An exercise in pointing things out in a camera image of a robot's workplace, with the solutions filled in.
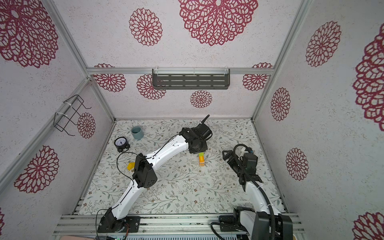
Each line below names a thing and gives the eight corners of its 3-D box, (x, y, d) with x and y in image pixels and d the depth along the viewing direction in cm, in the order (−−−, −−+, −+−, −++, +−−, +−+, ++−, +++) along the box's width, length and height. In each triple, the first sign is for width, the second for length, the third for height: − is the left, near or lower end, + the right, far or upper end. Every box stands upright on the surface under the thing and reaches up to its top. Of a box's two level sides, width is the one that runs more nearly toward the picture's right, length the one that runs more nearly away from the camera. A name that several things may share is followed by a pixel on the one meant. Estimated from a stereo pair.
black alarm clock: (119, 153, 103) (117, 150, 100) (114, 143, 108) (112, 140, 106) (131, 147, 106) (129, 144, 103) (126, 137, 112) (124, 134, 109)
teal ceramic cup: (132, 139, 110) (130, 134, 105) (135, 131, 115) (132, 126, 110) (142, 139, 110) (140, 134, 105) (145, 131, 115) (143, 126, 110)
